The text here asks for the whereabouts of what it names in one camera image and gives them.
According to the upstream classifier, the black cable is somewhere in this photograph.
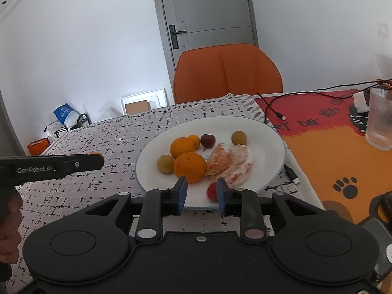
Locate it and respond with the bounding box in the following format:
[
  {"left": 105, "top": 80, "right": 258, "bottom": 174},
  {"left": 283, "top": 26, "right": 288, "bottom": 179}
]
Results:
[
  {"left": 283, "top": 164, "right": 300, "bottom": 186},
  {"left": 256, "top": 81, "right": 392, "bottom": 122}
]

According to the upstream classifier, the white plate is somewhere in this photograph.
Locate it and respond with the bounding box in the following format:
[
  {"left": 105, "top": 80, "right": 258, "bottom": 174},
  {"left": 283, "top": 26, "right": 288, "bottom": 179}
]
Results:
[{"left": 135, "top": 116, "right": 286, "bottom": 210}]

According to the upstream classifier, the white foam frame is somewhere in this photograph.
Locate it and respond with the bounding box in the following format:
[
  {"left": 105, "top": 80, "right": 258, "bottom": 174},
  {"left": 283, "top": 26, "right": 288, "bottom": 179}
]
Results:
[{"left": 121, "top": 88, "right": 167, "bottom": 115}]

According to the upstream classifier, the person's left hand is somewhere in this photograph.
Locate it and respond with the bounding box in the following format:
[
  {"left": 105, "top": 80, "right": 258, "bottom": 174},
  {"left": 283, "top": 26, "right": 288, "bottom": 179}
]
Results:
[{"left": 0, "top": 191, "right": 23, "bottom": 264}]

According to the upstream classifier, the black and white printed tablecloth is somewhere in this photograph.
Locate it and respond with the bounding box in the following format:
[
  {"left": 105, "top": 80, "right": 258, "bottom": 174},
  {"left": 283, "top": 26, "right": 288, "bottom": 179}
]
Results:
[{"left": 0, "top": 93, "right": 325, "bottom": 294}]

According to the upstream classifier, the dark red cherry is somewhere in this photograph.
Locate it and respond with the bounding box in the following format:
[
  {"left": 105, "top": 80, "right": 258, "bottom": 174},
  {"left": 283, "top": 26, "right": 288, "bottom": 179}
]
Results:
[{"left": 200, "top": 134, "right": 216, "bottom": 152}]

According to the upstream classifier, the white charger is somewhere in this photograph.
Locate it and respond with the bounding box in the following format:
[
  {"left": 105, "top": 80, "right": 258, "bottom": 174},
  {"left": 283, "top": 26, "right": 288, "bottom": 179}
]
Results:
[{"left": 353, "top": 93, "right": 371, "bottom": 113}]

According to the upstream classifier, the orange chair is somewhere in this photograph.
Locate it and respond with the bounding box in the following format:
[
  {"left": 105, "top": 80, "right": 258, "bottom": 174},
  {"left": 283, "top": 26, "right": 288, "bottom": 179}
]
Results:
[{"left": 173, "top": 43, "right": 283, "bottom": 105}]

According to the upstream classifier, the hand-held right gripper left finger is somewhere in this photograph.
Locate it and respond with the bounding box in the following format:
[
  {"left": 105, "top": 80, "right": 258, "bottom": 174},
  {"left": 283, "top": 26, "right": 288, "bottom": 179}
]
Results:
[{"left": 85, "top": 176, "right": 188, "bottom": 243}]

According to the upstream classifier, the grey door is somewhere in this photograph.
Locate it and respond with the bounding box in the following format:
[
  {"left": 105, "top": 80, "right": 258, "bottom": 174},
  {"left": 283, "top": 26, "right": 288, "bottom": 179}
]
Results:
[{"left": 151, "top": 0, "right": 258, "bottom": 98}]

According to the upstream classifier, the white wall switch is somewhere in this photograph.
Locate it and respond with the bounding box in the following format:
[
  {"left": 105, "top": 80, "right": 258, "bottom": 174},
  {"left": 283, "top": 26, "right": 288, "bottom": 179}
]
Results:
[{"left": 377, "top": 22, "right": 391, "bottom": 39}]

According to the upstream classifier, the yellow-green longan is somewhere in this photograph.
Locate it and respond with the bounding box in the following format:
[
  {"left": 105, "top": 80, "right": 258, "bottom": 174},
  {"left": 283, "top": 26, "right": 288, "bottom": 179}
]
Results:
[
  {"left": 157, "top": 155, "right": 176, "bottom": 174},
  {"left": 231, "top": 130, "right": 247, "bottom": 145}
]

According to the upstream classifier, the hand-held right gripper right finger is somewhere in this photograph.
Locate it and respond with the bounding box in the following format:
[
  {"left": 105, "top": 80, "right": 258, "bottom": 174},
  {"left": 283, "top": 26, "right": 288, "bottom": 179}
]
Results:
[{"left": 216, "top": 178, "right": 326, "bottom": 242}]

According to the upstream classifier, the orange box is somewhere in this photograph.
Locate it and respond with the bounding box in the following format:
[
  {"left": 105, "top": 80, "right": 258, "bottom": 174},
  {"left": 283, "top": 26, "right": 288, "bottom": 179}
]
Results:
[{"left": 27, "top": 139, "right": 51, "bottom": 157}]

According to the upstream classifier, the large orange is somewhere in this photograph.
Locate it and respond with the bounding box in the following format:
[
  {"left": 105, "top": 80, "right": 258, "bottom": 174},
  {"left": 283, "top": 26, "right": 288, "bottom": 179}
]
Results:
[{"left": 173, "top": 152, "right": 208, "bottom": 184}]

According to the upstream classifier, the brown cardboard sheet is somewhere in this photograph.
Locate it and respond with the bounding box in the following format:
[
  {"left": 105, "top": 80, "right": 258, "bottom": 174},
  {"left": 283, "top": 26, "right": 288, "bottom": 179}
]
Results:
[{"left": 125, "top": 100, "right": 150, "bottom": 114}]

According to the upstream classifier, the black door handle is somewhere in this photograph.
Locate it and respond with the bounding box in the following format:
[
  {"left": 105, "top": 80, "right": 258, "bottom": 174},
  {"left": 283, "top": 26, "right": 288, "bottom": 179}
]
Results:
[{"left": 169, "top": 24, "right": 187, "bottom": 49}]

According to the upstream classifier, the medium orange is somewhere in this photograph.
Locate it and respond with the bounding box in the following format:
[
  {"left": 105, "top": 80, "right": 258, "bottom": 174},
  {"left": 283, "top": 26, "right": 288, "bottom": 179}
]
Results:
[{"left": 170, "top": 137, "right": 196, "bottom": 159}]

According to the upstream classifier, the blue plastic bag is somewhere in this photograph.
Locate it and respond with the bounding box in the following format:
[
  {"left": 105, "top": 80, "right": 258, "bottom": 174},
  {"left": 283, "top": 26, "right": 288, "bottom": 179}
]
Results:
[{"left": 53, "top": 102, "right": 82, "bottom": 129}]

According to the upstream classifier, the ribbed glass cup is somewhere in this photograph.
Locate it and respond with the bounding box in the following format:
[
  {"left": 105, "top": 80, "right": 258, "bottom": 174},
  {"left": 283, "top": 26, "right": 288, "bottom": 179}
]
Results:
[{"left": 366, "top": 87, "right": 392, "bottom": 150}]

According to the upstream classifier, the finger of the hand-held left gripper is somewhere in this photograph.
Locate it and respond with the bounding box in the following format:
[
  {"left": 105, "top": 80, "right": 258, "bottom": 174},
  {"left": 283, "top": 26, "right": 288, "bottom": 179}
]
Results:
[{"left": 62, "top": 153, "right": 105, "bottom": 174}]

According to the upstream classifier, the orange red paw print mat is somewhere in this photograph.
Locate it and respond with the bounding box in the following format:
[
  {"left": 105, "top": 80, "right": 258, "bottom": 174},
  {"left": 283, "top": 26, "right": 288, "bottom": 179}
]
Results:
[{"left": 256, "top": 89, "right": 392, "bottom": 225}]

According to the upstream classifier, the bright red round fruit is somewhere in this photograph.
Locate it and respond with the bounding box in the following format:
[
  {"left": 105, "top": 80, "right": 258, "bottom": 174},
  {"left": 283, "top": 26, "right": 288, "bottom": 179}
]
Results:
[{"left": 207, "top": 182, "right": 219, "bottom": 203}]

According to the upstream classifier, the white plastic bag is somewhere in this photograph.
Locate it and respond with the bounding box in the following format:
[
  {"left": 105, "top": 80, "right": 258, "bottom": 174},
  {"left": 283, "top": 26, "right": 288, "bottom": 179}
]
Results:
[{"left": 44, "top": 122, "right": 66, "bottom": 138}]

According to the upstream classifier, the black shoe rack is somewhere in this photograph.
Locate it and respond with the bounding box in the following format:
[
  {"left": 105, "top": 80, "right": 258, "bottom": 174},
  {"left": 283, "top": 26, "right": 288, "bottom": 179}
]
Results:
[{"left": 55, "top": 113, "right": 92, "bottom": 137}]

